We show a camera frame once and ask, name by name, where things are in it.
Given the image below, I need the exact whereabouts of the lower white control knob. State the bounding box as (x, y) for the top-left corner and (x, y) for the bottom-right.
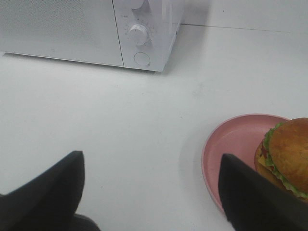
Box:
(128, 24), (150, 46)

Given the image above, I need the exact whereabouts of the upper white control knob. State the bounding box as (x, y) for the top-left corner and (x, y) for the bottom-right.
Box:
(129, 0), (144, 10)

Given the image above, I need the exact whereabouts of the burger with lettuce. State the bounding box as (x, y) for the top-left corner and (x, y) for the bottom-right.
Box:
(254, 117), (308, 203)

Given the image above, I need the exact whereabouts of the white microwave door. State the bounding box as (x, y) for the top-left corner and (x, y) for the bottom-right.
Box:
(0, 0), (123, 66)

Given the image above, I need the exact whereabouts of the pink round plate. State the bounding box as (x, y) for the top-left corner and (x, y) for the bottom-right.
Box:
(202, 114), (288, 209)

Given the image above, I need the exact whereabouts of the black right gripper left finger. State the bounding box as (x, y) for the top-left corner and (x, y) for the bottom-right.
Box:
(0, 151), (99, 231)

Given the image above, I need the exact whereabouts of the white microwave oven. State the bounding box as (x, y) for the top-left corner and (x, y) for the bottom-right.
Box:
(0, 0), (183, 73)

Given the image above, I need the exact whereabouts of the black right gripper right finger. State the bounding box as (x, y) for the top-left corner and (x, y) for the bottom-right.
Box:
(218, 154), (308, 231)

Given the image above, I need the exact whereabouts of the white control knob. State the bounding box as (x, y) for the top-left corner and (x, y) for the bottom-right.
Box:
(129, 0), (144, 10)
(128, 24), (150, 46)

